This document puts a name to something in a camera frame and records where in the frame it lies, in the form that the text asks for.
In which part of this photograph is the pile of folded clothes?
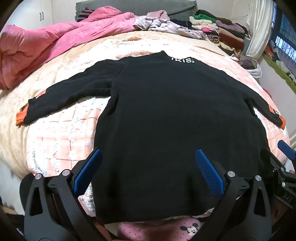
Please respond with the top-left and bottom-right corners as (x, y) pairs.
(188, 9), (250, 56)

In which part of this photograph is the white glossy wardrobe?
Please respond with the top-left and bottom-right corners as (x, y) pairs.
(21, 0), (78, 26)

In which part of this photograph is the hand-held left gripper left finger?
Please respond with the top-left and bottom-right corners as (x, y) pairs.
(23, 148), (103, 241)

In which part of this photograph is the dark striped garment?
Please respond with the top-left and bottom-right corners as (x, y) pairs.
(77, 7), (95, 22)

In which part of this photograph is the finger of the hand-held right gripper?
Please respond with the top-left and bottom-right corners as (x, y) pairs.
(260, 148), (287, 173)
(277, 140), (296, 163)

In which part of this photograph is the green ledge cloth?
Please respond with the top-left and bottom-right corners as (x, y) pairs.
(262, 52), (296, 93)

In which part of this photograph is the dark navy garment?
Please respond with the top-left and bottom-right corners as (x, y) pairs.
(172, 19), (195, 29)

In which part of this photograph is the mauve fleece garment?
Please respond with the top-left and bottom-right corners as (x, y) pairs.
(144, 10), (170, 21)

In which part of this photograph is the pink dotted cartoon mouse clothing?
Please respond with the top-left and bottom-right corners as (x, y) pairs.
(118, 215), (206, 241)

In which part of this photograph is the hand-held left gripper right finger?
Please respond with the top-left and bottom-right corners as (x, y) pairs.
(195, 148), (272, 241)

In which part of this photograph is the window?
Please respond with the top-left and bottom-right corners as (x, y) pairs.
(269, 14), (296, 72)

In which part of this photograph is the black sweater with orange cuffs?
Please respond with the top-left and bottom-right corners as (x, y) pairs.
(16, 50), (285, 225)

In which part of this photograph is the white curtain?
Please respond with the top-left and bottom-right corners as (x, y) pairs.
(245, 0), (274, 61)

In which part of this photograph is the grey padded headboard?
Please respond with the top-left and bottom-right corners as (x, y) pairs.
(76, 0), (197, 20)

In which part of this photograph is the peach checked cloud blanket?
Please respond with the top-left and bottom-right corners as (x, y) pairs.
(25, 38), (290, 218)

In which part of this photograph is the lilac crumpled garment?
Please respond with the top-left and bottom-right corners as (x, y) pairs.
(133, 17), (208, 40)

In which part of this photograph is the pink quilt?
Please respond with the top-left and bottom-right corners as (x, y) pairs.
(0, 6), (139, 90)

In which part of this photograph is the floral basket with white bag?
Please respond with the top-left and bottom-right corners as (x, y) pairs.
(240, 58), (262, 78)

